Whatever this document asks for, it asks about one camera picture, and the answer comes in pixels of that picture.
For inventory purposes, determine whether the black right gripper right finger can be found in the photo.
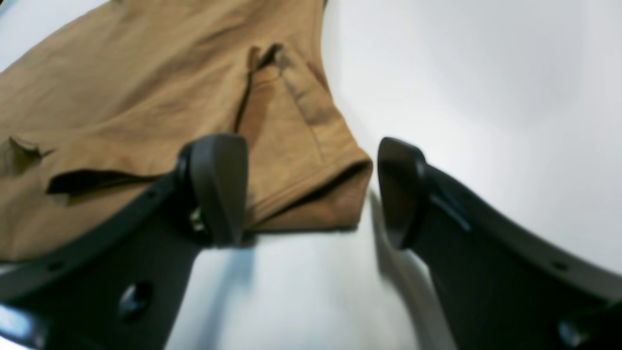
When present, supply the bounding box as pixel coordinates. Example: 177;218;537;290
377;137;622;350

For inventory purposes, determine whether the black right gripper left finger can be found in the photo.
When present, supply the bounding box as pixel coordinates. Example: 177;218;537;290
0;134;249;350

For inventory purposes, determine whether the brown t-shirt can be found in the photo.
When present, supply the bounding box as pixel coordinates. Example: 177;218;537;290
0;0;373;262

